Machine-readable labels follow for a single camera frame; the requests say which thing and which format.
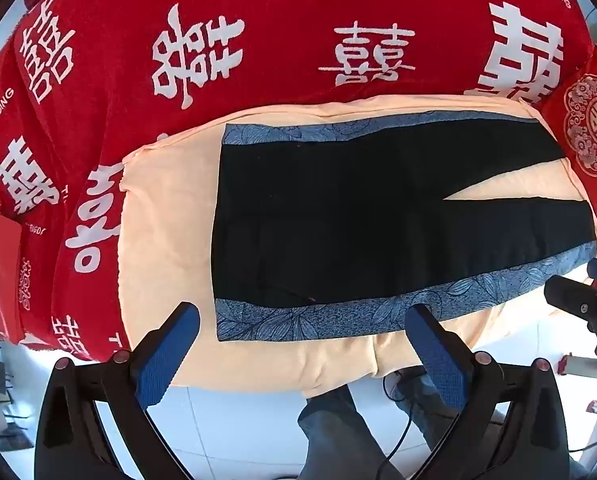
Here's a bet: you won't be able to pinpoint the black cable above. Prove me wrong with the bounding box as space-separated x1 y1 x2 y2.
373 367 432 480

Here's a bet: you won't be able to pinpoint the red printed blanket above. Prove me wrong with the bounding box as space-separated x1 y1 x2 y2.
0 0 595 363

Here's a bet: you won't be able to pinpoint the black pants with blue trim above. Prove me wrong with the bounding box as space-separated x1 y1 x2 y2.
211 114 597 342

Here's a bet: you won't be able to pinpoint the red cushion with ornament print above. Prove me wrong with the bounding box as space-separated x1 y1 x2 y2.
539 46 597 221

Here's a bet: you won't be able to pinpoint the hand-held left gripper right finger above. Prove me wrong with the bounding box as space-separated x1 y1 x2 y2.
405 303 570 480

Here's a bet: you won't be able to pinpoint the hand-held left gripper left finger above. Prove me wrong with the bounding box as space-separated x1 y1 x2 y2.
34 302 202 480

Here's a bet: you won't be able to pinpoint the peach fleece blanket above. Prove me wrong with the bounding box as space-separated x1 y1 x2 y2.
114 95 597 395

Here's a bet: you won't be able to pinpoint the red paper bag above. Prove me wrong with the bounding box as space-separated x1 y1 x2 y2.
0 204 28 346

